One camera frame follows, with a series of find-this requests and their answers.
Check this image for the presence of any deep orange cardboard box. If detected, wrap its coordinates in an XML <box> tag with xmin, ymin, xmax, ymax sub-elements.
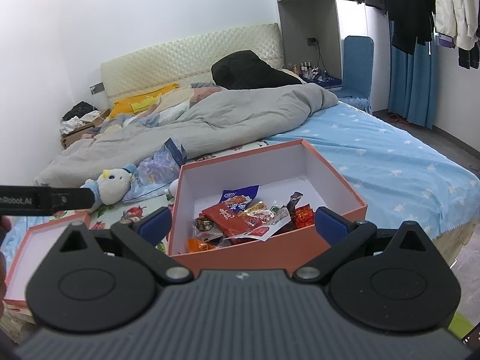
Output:
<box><xmin>167</xmin><ymin>139</ymin><xmax>368</xmax><ymax>276</ymax></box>

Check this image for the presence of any yellow pillow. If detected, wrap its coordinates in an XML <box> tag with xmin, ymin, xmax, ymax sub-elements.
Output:
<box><xmin>109</xmin><ymin>83</ymin><xmax>181</xmax><ymax>119</ymax></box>

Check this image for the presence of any orange snack packet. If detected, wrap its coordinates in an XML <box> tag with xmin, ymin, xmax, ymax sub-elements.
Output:
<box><xmin>187</xmin><ymin>237</ymin><xmax>218</xmax><ymax>254</ymax></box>

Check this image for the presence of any clear packet dark round label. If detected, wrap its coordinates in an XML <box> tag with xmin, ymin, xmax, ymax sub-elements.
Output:
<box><xmin>194</xmin><ymin>214</ymin><xmax>224</xmax><ymax>239</ymax></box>

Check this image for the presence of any pastel patchwork quilt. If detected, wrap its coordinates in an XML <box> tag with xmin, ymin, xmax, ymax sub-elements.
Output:
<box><xmin>80</xmin><ymin>82</ymin><xmax>226</xmax><ymax>143</ymax></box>

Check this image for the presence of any grey duvet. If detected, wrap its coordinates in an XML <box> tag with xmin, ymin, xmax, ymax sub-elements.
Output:
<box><xmin>34</xmin><ymin>83</ymin><xmax>340</xmax><ymax>187</ymax></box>

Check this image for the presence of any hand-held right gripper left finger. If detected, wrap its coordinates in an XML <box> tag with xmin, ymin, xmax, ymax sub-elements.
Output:
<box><xmin>56</xmin><ymin>207</ymin><xmax>190</xmax><ymax>285</ymax></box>

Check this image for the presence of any black power cable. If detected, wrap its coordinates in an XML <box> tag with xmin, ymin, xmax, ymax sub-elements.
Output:
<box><xmin>316</xmin><ymin>41</ymin><xmax>328</xmax><ymax>76</ymax></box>

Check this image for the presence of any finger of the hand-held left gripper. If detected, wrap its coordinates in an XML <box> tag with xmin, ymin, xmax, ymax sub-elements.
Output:
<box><xmin>47</xmin><ymin>185</ymin><xmax>95</xmax><ymax>211</ymax></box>

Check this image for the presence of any row of cosmetic bottles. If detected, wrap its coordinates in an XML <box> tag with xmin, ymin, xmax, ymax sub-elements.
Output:
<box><xmin>292</xmin><ymin>61</ymin><xmax>321</xmax><ymax>77</ymax></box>

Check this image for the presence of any black phone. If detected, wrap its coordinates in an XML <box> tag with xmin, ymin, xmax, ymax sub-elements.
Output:
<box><xmin>459</xmin><ymin>326</ymin><xmax>480</xmax><ymax>348</ymax></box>

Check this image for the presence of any cardboard box nightstand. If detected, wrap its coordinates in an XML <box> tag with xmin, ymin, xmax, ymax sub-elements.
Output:
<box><xmin>61</xmin><ymin>109</ymin><xmax>111</xmax><ymax>150</ymax></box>

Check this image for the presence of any orange cardboard box lid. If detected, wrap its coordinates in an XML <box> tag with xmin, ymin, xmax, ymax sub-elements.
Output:
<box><xmin>4</xmin><ymin>211</ymin><xmax>92</xmax><ymax>306</ymax></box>

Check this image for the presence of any hanging white jacket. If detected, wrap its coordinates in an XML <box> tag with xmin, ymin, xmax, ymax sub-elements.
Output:
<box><xmin>435</xmin><ymin>0</ymin><xmax>480</xmax><ymax>51</ymax></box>

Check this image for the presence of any white blue plush toy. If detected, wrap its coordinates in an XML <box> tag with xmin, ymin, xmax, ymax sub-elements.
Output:
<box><xmin>80</xmin><ymin>163</ymin><xmax>137</xmax><ymax>211</ymax></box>

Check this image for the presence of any cream quilted headboard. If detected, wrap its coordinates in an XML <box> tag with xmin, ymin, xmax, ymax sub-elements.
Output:
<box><xmin>100</xmin><ymin>22</ymin><xmax>283</xmax><ymax>111</ymax></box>

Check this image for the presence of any red foil snack packet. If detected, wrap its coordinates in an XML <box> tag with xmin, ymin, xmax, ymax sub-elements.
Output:
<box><xmin>293</xmin><ymin>203</ymin><xmax>316</xmax><ymax>229</ymax></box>

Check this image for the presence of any blue curtain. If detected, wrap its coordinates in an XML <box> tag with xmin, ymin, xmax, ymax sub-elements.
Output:
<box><xmin>387</xmin><ymin>19</ymin><xmax>441</xmax><ymax>129</ymax></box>

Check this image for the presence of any red yellow print snack packet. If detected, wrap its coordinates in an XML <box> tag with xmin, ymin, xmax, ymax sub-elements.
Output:
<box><xmin>202</xmin><ymin>202</ymin><xmax>256</xmax><ymax>238</ymax></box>

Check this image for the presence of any pile of clothes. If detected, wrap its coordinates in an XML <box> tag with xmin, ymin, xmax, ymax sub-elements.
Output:
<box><xmin>61</xmin><ymin>101</ymin><xmax>100</xmax><ymax>136</ymax></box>

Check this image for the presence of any blue covered chair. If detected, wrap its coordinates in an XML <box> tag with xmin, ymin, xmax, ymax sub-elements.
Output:
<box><xmin>332</xmin><ymin>35</ymin><xmax>375</xmax><ymax>115</ymax></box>

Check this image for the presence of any blue fruit print bed sheet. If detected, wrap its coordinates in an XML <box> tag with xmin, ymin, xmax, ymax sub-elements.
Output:
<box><xmin>0</xmin><ymin>102</ymin><xmax>479</xmax><ymax>342</ymax></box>

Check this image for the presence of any hanging black garment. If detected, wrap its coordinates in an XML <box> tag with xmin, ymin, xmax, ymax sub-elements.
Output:
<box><xmin>384</xmin><ymin>0</ymin><xmax>437</xmax><ymax>55</ymax></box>

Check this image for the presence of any blue white snack packet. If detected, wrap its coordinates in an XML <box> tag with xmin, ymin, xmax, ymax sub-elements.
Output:
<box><xmin>220</xmin><ymin>185</ymin><xmax>260</xmax><ymax>211</ymax></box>

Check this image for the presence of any blue facial tissue pack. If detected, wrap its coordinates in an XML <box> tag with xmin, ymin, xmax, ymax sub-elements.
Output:
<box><xmin>122</xmin><ymin>138</ymin><xmax>188</xmax><ymax>202</ymax></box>

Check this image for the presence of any person's left hand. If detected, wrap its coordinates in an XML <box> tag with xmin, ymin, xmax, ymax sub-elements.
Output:
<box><xmin>0</xmin><ymin>215</ymin><xmax>12</xmax><ymax>308</ymax></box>

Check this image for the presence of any black padded jacket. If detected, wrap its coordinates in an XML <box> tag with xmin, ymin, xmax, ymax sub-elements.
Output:
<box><xmin>211</xmin><ymin>50</ymin><xmax>301</xmax><ymax>91</ymax></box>

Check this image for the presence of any green cloth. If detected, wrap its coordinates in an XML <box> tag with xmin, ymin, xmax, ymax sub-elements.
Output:
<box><xmin>448</xmin><ymin>313</ymin><xmax>474</xmax><ymax>342</ymax></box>

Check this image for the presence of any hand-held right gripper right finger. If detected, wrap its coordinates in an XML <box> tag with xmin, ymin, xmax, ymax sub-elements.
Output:
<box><xmin>290</xmin><ymin>207</ymin><xmax>432</xmax><ymax>285</ymax></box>

